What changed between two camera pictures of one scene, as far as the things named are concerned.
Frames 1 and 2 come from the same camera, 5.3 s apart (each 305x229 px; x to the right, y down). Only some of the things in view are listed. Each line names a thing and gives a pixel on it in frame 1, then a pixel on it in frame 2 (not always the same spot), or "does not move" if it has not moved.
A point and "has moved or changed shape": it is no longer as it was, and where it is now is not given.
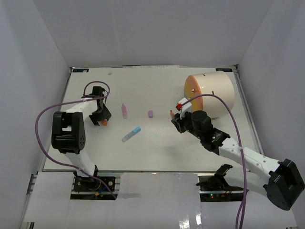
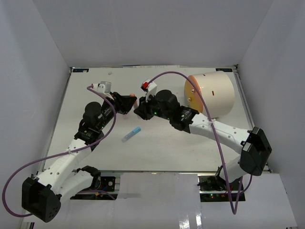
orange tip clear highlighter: x=172 y=114 has moved or changed shape
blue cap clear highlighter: x=136 y=130 does not move
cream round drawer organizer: x=219 y=83 does not move
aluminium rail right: x=251 y=120 does not move
